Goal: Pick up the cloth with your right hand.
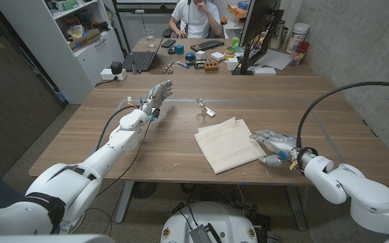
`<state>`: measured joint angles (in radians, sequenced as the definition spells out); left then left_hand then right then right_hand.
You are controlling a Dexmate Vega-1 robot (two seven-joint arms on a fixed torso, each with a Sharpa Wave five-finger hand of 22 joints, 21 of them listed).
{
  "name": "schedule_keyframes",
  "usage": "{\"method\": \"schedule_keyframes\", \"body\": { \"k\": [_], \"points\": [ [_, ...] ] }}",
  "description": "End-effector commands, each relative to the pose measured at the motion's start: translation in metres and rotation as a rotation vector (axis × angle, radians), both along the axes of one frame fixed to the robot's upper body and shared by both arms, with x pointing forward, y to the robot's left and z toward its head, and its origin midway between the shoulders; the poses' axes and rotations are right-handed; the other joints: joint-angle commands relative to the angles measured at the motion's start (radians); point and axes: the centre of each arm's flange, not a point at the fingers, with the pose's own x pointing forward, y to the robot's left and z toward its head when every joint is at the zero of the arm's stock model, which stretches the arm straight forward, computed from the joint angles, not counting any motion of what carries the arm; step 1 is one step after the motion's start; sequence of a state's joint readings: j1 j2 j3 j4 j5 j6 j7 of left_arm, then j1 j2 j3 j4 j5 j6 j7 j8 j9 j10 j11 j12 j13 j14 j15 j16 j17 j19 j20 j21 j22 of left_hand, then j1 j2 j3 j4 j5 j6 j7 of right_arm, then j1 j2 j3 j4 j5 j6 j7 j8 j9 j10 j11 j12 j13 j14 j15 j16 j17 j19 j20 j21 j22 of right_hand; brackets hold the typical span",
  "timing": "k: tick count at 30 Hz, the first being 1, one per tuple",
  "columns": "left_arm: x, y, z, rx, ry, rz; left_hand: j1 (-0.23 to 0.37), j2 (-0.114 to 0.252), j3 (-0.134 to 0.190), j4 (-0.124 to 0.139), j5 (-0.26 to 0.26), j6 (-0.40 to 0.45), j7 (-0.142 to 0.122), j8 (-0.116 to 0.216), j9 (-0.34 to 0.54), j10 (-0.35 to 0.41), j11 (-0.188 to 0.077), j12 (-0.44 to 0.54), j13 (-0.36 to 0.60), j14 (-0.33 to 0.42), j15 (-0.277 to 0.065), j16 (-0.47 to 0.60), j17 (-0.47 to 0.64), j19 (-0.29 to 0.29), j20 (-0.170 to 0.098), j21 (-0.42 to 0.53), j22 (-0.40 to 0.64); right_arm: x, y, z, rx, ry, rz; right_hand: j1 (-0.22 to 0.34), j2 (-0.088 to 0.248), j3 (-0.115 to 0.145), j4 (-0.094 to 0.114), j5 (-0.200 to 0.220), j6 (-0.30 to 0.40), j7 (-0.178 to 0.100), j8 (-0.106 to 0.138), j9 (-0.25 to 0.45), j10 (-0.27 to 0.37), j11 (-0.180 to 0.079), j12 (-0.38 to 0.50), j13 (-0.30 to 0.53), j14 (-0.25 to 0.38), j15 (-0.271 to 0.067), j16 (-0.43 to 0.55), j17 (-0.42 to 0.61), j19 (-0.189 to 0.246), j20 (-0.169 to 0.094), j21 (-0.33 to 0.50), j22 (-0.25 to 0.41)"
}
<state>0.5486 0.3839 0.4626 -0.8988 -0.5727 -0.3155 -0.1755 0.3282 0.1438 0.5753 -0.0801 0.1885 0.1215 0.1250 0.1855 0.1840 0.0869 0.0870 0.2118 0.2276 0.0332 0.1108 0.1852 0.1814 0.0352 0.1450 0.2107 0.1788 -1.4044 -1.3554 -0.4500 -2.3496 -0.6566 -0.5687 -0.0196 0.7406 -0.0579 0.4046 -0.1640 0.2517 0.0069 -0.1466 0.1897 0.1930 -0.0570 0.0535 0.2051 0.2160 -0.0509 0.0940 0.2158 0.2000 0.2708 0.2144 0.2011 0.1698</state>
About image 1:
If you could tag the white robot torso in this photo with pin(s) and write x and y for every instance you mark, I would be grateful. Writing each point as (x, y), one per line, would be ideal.
(228, 221)

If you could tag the long white box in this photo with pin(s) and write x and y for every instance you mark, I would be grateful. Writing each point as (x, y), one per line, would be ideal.
(264, 71)

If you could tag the black laptop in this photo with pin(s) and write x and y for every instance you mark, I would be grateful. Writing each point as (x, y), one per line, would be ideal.
(140, 60)

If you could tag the large white cube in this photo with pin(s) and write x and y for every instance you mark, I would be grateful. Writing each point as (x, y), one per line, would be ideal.
(232, 64)

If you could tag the black computer monitor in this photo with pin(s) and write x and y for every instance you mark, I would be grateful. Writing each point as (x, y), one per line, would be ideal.
(258, 20)

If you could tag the black smartphone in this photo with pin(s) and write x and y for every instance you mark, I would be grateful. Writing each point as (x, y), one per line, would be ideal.
(168, 43)

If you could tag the black keyboard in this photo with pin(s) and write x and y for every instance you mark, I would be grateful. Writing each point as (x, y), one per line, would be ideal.
(207, 45)

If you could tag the grey metal table leg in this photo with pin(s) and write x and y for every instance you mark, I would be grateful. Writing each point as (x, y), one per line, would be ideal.
(296, 207)
(124, 202)

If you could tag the small white cube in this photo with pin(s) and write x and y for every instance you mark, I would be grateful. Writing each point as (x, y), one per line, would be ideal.
(200, 55)

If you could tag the colourful stacking toy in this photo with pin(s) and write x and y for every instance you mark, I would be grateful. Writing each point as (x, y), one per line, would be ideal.
(229, 54)

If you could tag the black power adapter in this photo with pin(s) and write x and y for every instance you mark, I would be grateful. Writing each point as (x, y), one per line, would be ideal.
(116, 67)

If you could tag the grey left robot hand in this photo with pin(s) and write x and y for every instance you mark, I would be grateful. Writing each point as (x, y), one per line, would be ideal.
(156, 97)

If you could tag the small metal clip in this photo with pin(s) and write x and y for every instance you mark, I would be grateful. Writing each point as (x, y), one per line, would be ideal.
(204, 106)

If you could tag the clear drinking glass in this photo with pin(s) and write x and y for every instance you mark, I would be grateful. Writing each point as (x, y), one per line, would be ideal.
(149, 38)

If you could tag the red cup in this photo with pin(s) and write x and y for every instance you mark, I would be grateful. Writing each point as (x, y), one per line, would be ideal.
(298, 54)

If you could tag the orange crate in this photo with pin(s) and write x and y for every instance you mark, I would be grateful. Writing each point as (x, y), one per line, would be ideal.
(237, 11)

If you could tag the white paper sheet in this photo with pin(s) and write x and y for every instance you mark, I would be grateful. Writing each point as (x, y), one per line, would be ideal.
(275, 60)

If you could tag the person in white t-shirt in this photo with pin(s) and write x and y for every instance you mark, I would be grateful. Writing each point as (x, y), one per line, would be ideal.
(196, 20)

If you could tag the white cylindrical canister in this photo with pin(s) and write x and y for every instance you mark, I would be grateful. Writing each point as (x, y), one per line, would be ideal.
(297, 35)

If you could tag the grey finned module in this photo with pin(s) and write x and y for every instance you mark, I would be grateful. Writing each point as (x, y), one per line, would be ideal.
(201, 234)

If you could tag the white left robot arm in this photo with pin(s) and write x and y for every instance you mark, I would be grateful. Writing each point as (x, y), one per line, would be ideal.
(113, 152)

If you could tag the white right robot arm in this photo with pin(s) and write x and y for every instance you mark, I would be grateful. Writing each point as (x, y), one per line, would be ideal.
(366, 195)

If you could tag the cream cloth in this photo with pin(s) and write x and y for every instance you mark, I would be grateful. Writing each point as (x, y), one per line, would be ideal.
(226, 145)

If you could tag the green plastic object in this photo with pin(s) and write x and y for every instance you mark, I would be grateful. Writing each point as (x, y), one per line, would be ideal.
(235, 43)

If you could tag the white power strip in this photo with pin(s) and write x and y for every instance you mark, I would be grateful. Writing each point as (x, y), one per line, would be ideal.
(106, 75)

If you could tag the blue round button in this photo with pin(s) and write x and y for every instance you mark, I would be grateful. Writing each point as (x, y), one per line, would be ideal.
(190, 56)

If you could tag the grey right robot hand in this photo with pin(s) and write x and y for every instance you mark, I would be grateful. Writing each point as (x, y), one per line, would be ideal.
(279, 143)

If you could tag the black box with white letters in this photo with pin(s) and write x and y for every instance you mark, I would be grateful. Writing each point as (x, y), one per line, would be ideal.
(200, 64)

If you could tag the cardboard box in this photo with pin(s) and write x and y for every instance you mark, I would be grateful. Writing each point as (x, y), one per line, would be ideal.
(84, 40)

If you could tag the flat white box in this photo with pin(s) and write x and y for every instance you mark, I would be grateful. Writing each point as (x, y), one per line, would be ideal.
(217, 56)

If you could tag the brown wooden block with holes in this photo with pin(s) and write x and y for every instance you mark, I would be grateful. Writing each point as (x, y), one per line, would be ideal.
(211, 66)

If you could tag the blue marker pen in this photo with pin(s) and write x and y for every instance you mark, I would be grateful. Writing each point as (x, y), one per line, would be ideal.
(183, 64)

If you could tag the white shelf cabinet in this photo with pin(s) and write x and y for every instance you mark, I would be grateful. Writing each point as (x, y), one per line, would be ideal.
(49, 57)

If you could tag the blue cube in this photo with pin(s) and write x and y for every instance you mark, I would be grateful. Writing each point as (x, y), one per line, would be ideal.
(179, 49)

